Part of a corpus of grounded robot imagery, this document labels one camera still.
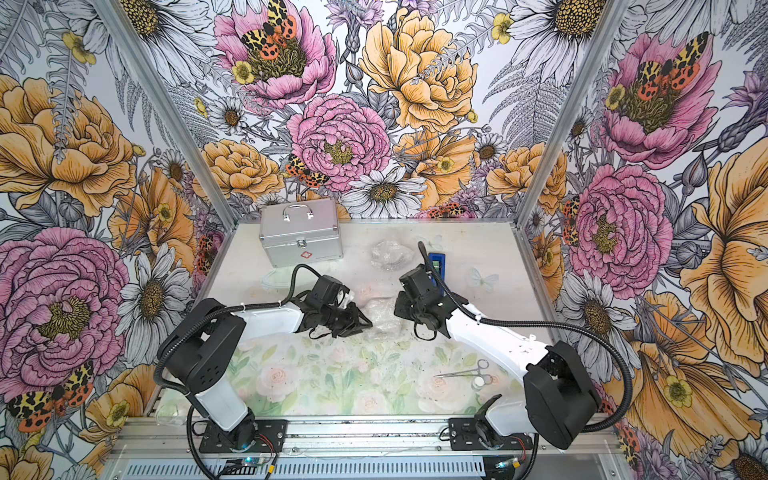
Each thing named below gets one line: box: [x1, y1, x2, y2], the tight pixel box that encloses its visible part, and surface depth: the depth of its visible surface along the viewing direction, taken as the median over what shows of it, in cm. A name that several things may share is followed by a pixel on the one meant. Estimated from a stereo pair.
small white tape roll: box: [471, 376, 486, 391], surface depth 81 cm
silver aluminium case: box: [259, 198, 343, 268], surface depth 103 cm
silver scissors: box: [433, 359, 493, 384], surface depth 87 cm
